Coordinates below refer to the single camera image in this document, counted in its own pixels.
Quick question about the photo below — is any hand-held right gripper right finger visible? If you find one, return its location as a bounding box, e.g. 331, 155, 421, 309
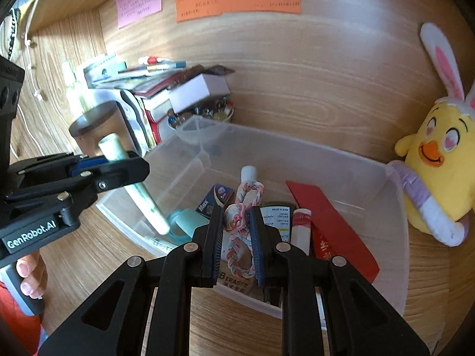
249, 206, 431, 356

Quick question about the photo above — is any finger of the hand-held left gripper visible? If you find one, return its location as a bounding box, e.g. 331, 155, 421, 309
8, 152, 109, 179
8, 156, 151, 209

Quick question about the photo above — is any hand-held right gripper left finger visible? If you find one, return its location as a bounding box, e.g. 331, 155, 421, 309
37, 206, 226, 356

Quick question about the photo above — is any braided pastel bracelet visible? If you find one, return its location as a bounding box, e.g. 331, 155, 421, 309
221, 180, 265, 286

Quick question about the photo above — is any blue tape roll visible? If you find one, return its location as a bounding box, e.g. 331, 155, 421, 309
166, 209, 208, 247

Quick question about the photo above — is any pale green tube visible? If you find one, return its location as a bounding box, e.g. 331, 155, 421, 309
97, 133, 172, 236

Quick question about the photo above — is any small red and white bottle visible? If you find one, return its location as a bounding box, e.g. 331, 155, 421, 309
292, 208, 312, 256

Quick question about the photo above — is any white squeeze tube with cap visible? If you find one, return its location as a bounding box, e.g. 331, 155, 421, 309
241, 166, 257, 188

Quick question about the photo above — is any red packet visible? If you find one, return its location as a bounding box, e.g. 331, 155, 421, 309
286, 181, 381, 283

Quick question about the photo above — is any clear plastic storage bin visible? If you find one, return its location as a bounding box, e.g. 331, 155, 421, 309
96, 114, 411, 332

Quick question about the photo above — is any person's left hand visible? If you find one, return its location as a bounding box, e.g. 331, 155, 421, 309
17, 253, 49, 299

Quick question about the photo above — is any black pack with white label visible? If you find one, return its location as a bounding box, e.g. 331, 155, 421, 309
260, 202, 294, 247

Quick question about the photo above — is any tan mug with lid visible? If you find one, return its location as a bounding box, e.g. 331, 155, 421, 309
69, 91, 149, 164

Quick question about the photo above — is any small blue box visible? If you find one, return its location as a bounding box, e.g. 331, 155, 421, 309
197, 183, 235, 219

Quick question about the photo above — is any eraser in paper sleeve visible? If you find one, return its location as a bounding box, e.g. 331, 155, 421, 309
218, 260, 257, 298

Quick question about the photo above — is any small white ointment tube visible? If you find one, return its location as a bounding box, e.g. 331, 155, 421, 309
146, 235, 181, 255

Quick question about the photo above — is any red and white box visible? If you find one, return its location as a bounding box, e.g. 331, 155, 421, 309
143, 94, 175, 145

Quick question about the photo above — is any red book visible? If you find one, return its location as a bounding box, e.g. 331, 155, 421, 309
122, 69, 194, 99

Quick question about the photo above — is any white booklet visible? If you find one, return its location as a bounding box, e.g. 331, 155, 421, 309
83, 54, 129, 90

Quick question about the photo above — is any bowl of small items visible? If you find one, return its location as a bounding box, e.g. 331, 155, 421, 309
169, 98, 234, 123

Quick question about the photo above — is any white cardboard box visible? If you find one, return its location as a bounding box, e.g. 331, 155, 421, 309
169, 73, 231, 114

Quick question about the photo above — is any teal tipped pen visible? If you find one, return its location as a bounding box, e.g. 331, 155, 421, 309
146, 61, 188, 72

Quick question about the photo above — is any dark brown packet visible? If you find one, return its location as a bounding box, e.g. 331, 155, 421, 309
182, 65, 235, 82

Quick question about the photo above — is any pink sticky note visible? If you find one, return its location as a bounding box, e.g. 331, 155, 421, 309
116, 0, 163, 29

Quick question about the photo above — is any yellow plush chick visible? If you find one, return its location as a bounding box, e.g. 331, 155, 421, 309
386, 22, 475, 247

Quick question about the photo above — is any white cable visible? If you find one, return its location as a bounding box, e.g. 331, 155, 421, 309
20, 7, 44, 100

